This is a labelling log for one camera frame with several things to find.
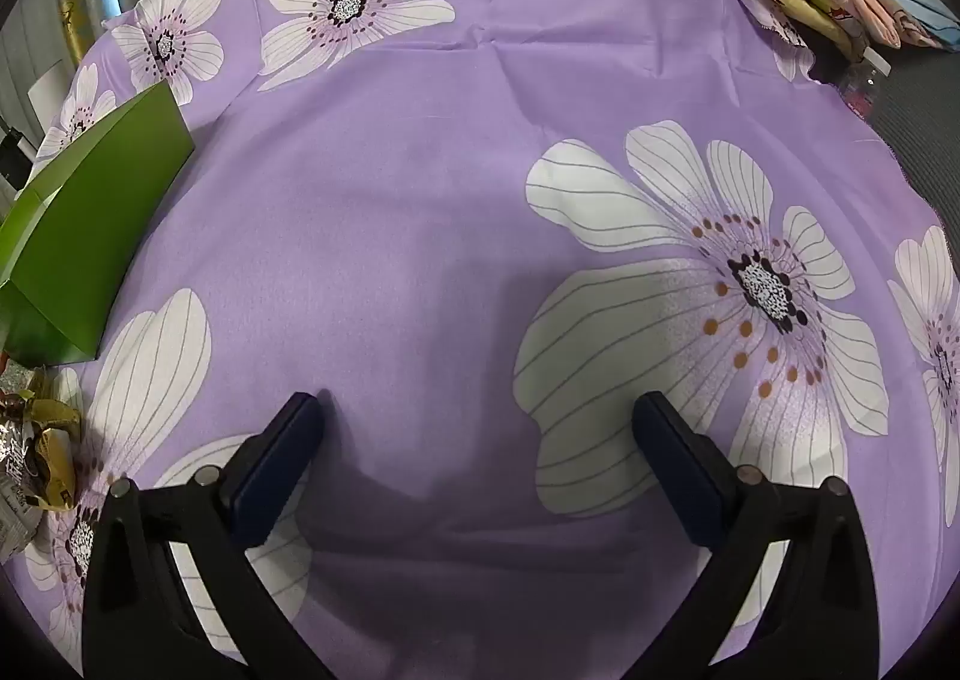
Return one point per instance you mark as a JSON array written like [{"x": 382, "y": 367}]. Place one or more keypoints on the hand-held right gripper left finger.
[{"x": 274, "y": 470}]

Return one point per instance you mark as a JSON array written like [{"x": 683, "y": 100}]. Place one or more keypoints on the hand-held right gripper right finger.
[{"x": 679, "y": 470}]

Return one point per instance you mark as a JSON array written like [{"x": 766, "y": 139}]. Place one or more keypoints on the green box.
[{"x": 82, "y": 230}]

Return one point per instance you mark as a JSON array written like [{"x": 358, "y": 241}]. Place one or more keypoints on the gold snack wrapper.
[{"x": 52, "y": 447}]

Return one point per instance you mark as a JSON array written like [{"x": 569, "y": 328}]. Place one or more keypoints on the silver dark snack packet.
[{"x": 15, "y": 492}]

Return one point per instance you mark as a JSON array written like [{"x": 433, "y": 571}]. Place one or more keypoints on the purple floral cloth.
[{"x": 420, "y": 200}]

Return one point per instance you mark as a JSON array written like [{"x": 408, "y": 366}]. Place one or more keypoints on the clear plastic bottle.
[{"x": 862, "y": 84}]

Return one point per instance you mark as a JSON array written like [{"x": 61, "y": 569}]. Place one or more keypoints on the grey sofa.
[{"x": 922, "y": 118}]

